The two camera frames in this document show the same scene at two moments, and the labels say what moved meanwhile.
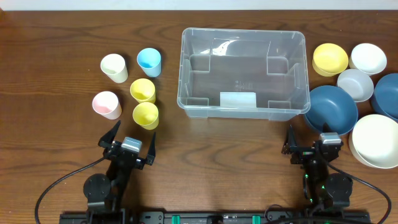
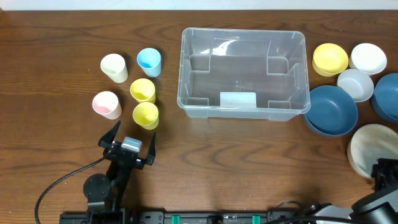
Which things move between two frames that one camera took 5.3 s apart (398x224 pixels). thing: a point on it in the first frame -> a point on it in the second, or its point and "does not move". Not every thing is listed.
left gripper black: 123,154 does not move
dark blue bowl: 385,96 does not move
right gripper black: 308,152 -> 382,171
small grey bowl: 358,84 does not move
